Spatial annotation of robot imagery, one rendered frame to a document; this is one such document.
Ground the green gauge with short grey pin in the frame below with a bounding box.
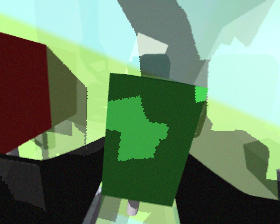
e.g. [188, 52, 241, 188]
[101, 73, 209, 216]

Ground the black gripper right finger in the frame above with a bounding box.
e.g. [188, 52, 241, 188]
[175, 153, 280, 224]

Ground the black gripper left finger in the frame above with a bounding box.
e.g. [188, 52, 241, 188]
[0, 136, 105, 224]

